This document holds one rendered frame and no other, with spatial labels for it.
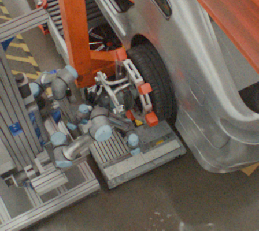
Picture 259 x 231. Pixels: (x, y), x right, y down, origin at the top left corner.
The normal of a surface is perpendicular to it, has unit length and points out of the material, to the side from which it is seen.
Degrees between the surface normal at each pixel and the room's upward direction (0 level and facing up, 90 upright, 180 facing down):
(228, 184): 0
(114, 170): 0
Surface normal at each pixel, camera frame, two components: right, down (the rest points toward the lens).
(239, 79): 0.14, -0.27
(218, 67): -0.18, -0.25
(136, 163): 0.00, -0.54
